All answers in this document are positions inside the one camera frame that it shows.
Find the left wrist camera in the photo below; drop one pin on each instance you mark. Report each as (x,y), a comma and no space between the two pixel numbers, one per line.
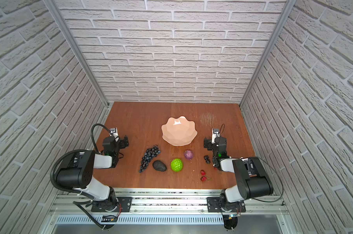
(114,132)

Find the purple fake onion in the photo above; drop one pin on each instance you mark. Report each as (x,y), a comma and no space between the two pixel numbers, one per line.
(188,154)

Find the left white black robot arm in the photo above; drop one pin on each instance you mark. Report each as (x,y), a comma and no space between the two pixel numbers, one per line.
(73,173)

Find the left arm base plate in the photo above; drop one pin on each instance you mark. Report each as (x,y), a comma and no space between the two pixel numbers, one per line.
(112,206)

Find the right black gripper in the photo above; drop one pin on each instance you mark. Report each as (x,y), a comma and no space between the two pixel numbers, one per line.
(209,143)

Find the right corner metal post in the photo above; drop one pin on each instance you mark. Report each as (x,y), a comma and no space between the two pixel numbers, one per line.
(287,9)

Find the small dark berry cluster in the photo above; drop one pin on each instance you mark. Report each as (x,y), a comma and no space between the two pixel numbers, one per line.
(207,160)

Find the pink wavy fruit bowl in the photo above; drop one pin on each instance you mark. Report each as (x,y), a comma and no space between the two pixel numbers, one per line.
(179,132)

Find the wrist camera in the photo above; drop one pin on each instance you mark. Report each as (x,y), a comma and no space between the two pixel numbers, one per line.
(114,132)
(215,134)

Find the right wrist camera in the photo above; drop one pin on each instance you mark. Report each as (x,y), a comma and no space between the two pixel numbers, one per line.
(215,134)

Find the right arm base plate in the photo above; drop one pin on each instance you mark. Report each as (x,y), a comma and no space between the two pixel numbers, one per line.
(216,205)

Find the corner metal post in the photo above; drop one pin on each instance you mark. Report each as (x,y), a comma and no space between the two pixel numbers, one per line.
(62,24)
(287,9)

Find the red cherry pair front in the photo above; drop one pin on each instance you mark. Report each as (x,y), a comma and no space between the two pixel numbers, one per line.
(204,176)

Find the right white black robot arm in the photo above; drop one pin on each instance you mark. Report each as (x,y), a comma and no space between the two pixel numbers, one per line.
(252,181)

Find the left corner metal post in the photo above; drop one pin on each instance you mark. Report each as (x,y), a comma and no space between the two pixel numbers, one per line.
(62,24)

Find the aluminium rail frame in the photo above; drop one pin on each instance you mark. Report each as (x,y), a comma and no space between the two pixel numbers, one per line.
(189,201)

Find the dark grape bunch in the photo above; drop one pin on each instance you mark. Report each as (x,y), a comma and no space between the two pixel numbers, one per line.
(149,155)

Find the dark fake avocado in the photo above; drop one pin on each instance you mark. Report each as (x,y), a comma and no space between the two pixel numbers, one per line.
(159,166)

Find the green bumpy fake fruit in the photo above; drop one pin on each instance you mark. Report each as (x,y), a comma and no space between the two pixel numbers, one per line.
(177,165)

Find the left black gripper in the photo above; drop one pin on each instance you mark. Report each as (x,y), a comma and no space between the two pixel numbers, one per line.
(122,142)

